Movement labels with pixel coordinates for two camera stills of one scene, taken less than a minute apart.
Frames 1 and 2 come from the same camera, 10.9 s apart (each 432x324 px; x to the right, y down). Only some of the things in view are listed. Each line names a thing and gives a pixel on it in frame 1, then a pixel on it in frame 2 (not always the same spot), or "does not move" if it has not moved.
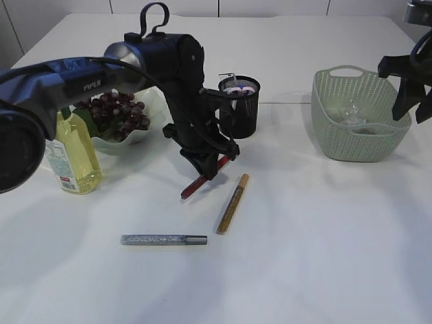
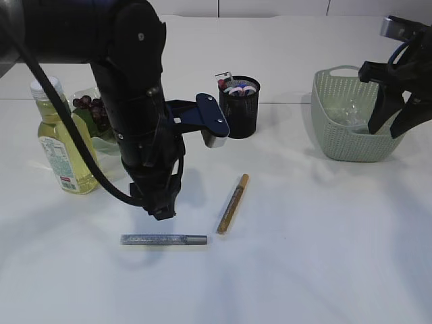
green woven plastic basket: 352,115 does not move
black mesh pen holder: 238,117 does not move
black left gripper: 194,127 -> 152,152
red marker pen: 221,161 -> 222,84
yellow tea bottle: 73,155 does not move
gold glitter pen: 233,204 does not move
